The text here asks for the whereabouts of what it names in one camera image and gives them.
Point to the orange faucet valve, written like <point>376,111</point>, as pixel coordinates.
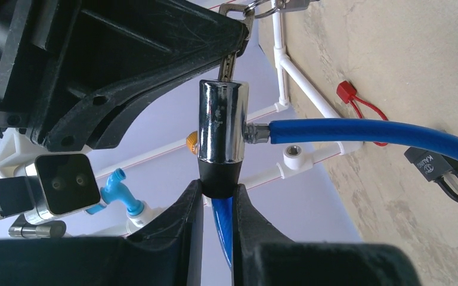
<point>192,142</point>

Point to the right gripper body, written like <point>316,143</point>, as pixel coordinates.
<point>34,37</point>

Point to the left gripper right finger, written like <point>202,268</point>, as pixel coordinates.
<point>262,255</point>

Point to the black padlock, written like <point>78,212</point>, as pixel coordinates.
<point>434,167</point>

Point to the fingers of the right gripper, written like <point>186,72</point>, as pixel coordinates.
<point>122,56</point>

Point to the blue cable lock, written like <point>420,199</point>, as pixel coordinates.
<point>224,132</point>

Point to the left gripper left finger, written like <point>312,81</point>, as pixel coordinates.
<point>167,251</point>

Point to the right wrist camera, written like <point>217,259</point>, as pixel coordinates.
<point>48,188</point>

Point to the blue faucet valve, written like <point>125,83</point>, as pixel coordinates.
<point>115,190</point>

